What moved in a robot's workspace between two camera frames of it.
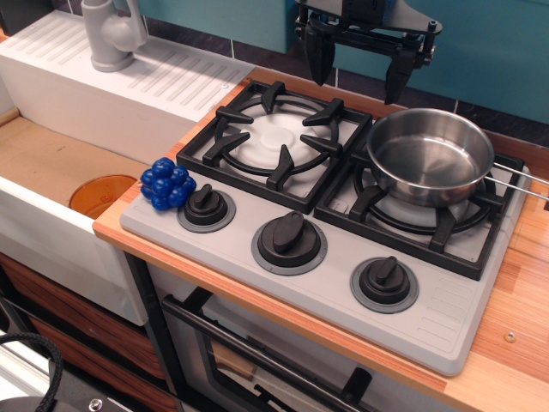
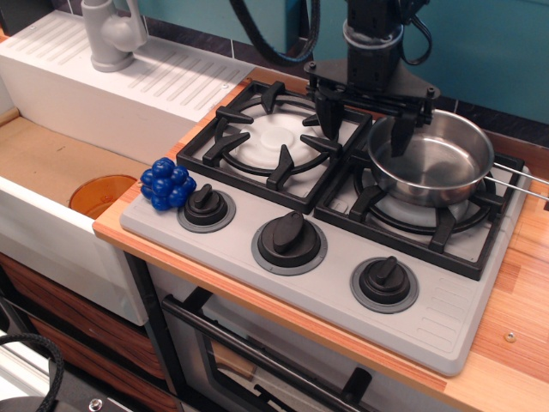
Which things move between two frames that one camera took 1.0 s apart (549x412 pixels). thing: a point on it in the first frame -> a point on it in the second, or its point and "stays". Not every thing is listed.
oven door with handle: [230, 356] stays
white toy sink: [64, 124] stays
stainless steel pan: [434, 157] stays
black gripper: [380, 22] -> [384, 86]
